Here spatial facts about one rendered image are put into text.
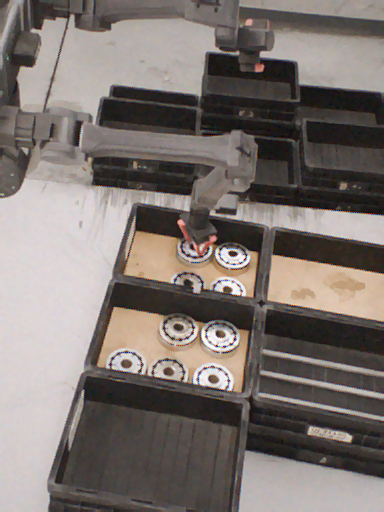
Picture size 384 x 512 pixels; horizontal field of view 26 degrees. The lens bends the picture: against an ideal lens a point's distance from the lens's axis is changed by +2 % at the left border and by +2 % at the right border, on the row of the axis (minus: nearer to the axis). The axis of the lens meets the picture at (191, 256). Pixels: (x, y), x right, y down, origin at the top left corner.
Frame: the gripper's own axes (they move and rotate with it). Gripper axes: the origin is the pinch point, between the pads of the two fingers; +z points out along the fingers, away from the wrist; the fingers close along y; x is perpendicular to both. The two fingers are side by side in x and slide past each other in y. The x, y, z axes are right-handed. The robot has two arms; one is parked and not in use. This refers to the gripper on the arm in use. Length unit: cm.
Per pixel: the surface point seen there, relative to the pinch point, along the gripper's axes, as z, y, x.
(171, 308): 0.4, -17.1, 17.0
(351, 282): 4.2, -28.1, -36.0
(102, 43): 91, 226, -81
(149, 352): 3.4, -25.3, 27.7
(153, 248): 4.1, 7.2, 9.3
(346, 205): 47, 31, -92
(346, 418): -7, -67, -1
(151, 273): 3.9, -1.3, 14.5
